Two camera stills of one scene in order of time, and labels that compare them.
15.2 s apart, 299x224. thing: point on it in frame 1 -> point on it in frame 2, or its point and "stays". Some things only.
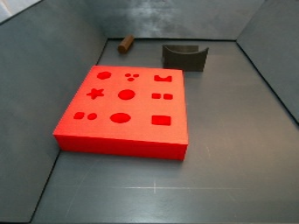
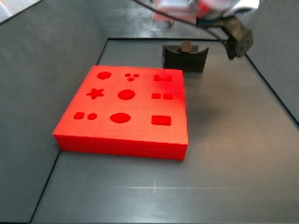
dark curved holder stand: [185, 58] stays
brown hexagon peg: [122, 48] -> [186, 46]
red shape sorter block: [129, 111] stays
